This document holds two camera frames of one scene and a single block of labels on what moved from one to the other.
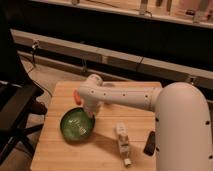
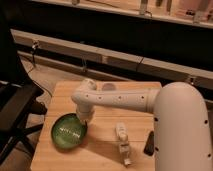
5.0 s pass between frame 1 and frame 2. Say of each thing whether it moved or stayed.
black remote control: stayed
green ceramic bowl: moved
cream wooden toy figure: stayed
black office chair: stayed
